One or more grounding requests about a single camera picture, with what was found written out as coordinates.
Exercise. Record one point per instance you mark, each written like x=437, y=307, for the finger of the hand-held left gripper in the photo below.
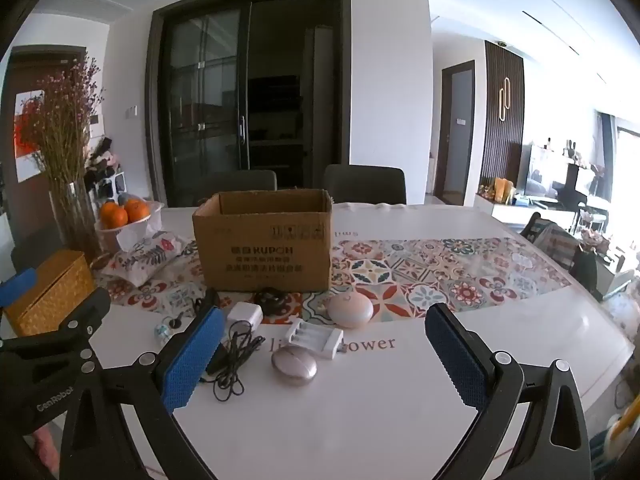
x=75, y=320

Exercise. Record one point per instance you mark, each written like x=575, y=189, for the brown cardboard box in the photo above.
x=260, y=240

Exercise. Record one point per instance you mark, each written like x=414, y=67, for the pink round deer device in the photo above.
x=350, y=310

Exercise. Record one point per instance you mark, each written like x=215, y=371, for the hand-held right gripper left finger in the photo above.
x=192, y=357

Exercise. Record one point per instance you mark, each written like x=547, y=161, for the dark glass sliding door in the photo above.
x=250, y=95

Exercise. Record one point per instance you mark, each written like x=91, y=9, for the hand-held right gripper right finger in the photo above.
x=457, y=360

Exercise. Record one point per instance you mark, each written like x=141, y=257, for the orange fruit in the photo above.
x=136, y=210
x=114, y=216

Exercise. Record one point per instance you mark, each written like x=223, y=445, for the silver oval device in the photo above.
x=295, y=366

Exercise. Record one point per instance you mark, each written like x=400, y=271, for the white television cabinet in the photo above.
x=495, y=207

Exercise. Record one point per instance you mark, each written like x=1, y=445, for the brown wooden door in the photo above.
x=30, y=65

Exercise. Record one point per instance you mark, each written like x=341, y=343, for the chair with draped cloth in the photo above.
x=550, y=242

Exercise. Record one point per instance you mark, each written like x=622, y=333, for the wood slat wall panel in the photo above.
x=502, y=135

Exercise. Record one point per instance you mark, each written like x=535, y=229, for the dark window curtain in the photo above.
x=606, y=145

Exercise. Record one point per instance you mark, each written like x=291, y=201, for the glass vase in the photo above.
x=75, y=220

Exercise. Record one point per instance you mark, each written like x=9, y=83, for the red white wall poster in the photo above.
x=27, y=140

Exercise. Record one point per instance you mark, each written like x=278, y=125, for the dried purple flower bouquet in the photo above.
x=65, y=125

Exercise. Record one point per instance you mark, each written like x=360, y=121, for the white battery charger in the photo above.
x=320, y=342

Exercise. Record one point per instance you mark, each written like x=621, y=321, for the white power adapter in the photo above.
x=245, y=316

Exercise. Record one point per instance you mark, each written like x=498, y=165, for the yellow woven box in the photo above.
x=50, y=290

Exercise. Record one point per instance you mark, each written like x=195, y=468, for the floral tissue cover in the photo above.
x=145, y=257

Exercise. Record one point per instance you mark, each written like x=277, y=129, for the printed white tablecloth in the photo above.
x=400, y=385

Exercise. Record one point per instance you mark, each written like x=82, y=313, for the dark dining chair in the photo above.
x=365, y=182
x=245, y=185

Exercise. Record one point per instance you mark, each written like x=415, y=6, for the white shoe rack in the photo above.
x=107, y=175

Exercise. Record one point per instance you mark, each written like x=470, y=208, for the white fruit bowl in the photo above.
x=112, y=239

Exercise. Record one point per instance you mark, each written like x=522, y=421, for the television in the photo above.
x=545, y=172

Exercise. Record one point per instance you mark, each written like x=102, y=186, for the dark interior door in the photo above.
x=455, y=130

